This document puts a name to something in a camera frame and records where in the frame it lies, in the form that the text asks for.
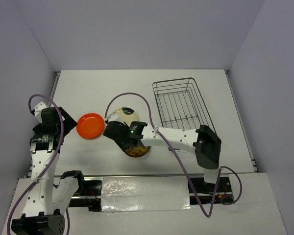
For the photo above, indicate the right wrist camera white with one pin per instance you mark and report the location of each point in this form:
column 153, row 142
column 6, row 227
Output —
column 112, row 117

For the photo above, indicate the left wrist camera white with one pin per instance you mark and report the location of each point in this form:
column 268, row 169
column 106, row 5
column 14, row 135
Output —
column 39, row 107

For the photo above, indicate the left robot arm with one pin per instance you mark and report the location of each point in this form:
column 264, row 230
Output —
column 46, row 204

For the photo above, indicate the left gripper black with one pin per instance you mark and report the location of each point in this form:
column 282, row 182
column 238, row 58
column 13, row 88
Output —
column 69, row 123

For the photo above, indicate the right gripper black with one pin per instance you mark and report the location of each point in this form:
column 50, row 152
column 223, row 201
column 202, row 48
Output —
column 122, row 145

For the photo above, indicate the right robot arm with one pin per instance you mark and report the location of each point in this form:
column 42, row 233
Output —
column 202, row 142

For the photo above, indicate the orange plate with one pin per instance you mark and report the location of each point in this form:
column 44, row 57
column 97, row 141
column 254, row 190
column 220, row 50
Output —
column 90, row 126

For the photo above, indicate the silver tape sheet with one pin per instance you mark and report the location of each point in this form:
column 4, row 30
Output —
column 138, row 194

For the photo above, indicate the wire dish rack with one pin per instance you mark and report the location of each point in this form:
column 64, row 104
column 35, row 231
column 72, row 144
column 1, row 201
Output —
column 180, row 104

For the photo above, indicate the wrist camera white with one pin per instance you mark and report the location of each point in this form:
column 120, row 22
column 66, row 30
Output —
column 39, row 107
column 112, row 117

